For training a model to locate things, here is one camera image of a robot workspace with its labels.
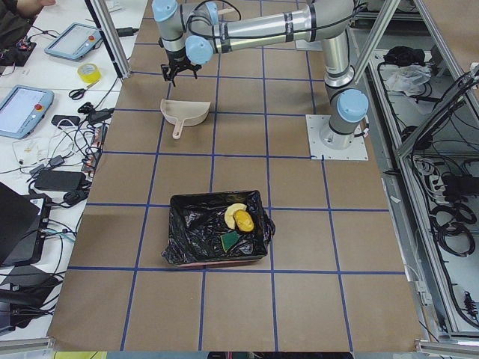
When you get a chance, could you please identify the black laptop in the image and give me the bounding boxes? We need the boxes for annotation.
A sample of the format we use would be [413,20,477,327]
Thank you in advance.
[1,184,52,267]

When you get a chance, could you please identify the yellow green sponge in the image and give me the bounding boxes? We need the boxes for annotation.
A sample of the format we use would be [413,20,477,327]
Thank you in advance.
[220,231,240,252]

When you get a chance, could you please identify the black handled scissors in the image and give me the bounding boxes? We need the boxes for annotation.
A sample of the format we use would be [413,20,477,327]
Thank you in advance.
[68,82,96,100]

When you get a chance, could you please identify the teach pendant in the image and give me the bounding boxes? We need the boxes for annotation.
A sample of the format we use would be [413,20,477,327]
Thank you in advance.
[1,85,55,139]
[44,22,102,61]

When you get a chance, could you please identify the far teach pendant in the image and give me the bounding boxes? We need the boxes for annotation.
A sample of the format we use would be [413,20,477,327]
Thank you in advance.
[44,22,102,61]

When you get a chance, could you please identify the bin with black liner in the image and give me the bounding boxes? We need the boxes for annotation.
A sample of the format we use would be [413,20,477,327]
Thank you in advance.
[162,190,275,267]

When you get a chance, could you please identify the toy croissant bread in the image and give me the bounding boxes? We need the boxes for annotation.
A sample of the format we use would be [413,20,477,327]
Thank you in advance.
[224,203,247,230]

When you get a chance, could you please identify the near teach pendant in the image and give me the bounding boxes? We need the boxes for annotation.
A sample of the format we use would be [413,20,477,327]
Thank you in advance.
[1,85,55,139]

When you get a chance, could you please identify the aluminium frame post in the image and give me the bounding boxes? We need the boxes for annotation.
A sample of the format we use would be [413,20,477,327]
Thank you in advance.
[85,0,131,79]

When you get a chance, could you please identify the black power adapter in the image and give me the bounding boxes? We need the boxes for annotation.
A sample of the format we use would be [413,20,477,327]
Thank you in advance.
[34,171,86,191]

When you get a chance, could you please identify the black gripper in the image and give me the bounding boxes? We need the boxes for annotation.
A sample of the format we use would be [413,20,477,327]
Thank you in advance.
[160,52,202,87]

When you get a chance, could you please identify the brown toy potato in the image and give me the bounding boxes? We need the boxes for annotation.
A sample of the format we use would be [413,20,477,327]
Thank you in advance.
[233,209,254,233]

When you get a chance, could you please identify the beige plastic dustpan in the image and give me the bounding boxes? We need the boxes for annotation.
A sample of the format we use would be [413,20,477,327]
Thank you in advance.
[160,99,211,140]

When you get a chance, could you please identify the yellow tape roll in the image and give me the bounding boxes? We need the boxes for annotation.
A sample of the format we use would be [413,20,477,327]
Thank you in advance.
[77,63,101,84]

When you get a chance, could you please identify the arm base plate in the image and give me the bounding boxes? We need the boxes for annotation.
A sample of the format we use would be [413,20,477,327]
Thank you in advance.
[305,114,369,161]

